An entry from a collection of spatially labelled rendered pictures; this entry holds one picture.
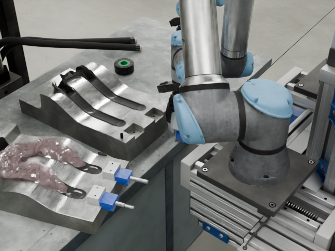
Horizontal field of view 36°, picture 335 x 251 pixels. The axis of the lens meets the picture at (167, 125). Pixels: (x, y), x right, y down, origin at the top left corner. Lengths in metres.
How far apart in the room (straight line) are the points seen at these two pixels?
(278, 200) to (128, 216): 0.69
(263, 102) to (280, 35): 3.08
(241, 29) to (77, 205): 0.66
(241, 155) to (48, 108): 0.81
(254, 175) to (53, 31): 3.25
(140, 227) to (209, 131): 0.83
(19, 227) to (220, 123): 0.69
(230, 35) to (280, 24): 2.98
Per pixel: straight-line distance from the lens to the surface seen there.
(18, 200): 1.53
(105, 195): 1.48
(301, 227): 1.28
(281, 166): 1.26
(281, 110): 1.16
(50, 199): 1.50
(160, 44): 2.33
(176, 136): 1.74
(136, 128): 1.70
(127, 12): 4.52
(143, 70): 2.14
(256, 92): 1.17
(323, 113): 1.38
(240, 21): 1.38
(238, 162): 1.26
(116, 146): 1.66
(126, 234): 1.83
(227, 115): 1.14
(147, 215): 1.90
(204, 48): 1.17
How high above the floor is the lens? 1.91
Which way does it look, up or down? 37 degrees down
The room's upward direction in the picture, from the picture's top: 1 degrees counter-clockwise
